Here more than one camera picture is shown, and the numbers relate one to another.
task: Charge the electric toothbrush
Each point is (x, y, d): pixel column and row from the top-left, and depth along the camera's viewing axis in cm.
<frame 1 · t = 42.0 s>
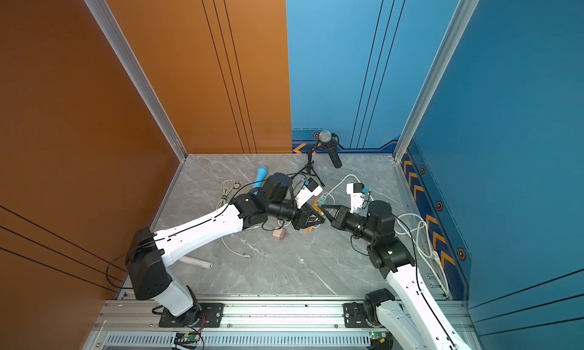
left hand: (322, 216, 70), fingers closed
right hand: (321, 208, 70), fingers closed
black microphone: (328, 141, 95), point 24 cm above the table
black tripod stand: (309, 167, 107), point 8 cm above the table
pink charger cube: (279, 233, 91), point 3 cm above the table

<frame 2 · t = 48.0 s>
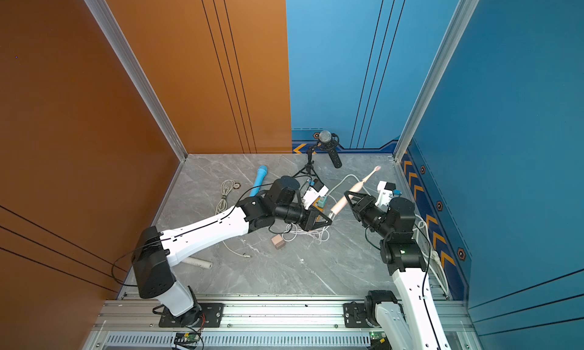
left hand: (331, 220, 68), fingers closed
right hand: (343, 195, 70), fingers closed
pink charger cube: (277, 241, 89), point 3 cm above the table
pink electric toothbrush: (344, 202, 70), point 29 cm above the table
the other named things where they were.

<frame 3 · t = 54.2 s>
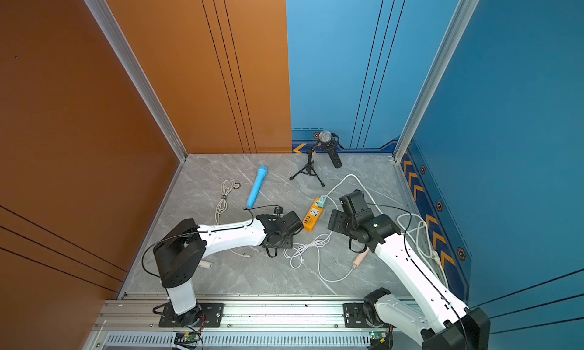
left hand: (286, 238, 89), fingers open
right hand: (337, 222, 78), fingers open
pink electric toothbrush: (360, 258, 86), point 2 cm above the table
orange power strip: (313, 214, 96), point 4 cm above the table
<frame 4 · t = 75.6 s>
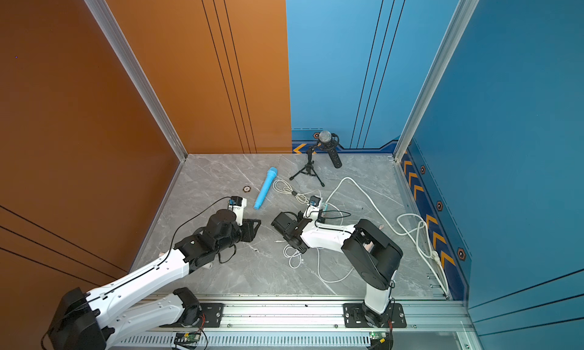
left hand: (258, 219, 80), fingers open
right hand: (316, 213, 90), fingers closed
blue cylindrical device: (271, 176, 111), point 3 cm above the table
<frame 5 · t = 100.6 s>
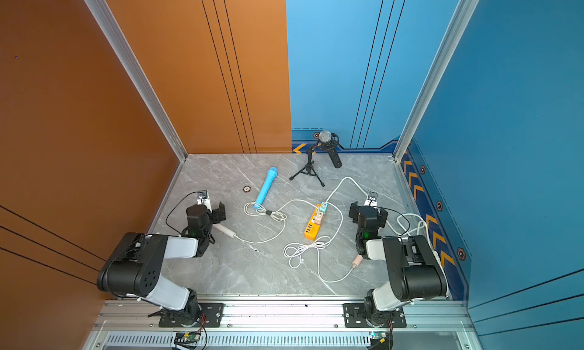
left hand: (209, 201, 94), fingers open
right hand: (368, 204, 93), fingers open
white cylinder object: (225, 230, 93), point 2 cm above the table
